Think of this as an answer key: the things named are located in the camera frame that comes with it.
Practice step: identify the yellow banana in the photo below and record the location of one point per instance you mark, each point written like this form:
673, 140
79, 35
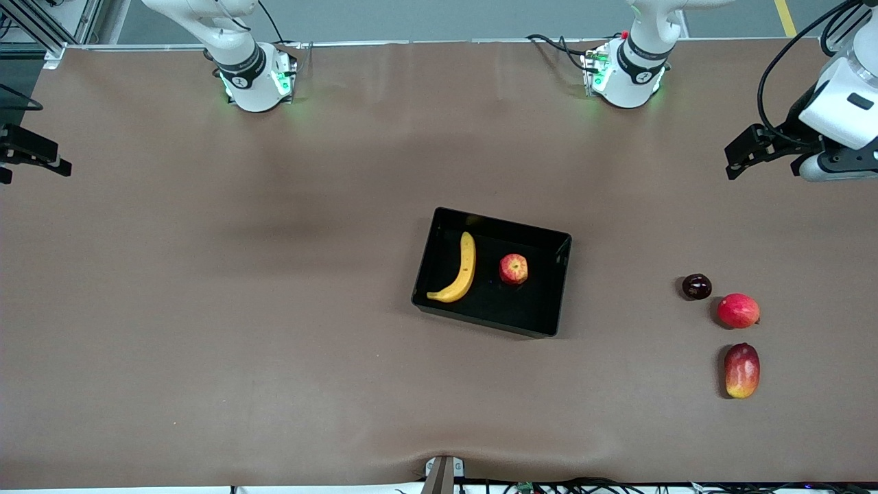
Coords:
468, 264

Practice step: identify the aluminium table edge rail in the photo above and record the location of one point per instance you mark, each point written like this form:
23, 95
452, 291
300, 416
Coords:
439, 42

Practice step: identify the black rectangular plastic box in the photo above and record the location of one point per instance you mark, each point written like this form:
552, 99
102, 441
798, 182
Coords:
494, 302

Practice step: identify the grey aluminium corner strut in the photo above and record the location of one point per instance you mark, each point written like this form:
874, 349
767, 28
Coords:
830, 43

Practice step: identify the round red peach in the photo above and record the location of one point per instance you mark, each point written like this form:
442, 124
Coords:
738, 310

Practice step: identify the red yellow mango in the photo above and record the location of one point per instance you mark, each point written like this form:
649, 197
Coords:
742, 370

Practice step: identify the brown table cover mat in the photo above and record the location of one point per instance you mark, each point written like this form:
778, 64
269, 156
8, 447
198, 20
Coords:
439, 171

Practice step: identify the red yellow apple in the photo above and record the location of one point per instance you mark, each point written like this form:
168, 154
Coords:
514, 269

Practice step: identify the silver aluminium frame strut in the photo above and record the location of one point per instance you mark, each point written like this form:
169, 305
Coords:
89, 17

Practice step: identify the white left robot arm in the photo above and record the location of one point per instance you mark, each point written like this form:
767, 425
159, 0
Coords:
627, 82

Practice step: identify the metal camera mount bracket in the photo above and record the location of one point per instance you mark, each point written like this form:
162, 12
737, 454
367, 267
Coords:
442, 477

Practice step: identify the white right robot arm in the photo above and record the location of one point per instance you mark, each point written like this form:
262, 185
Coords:
254, 92

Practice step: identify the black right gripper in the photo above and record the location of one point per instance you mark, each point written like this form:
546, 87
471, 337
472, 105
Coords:
20, 145

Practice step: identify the dark purple plum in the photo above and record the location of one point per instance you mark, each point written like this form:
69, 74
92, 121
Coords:
696, 287

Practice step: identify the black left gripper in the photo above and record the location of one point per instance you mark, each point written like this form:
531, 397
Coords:
797, 122

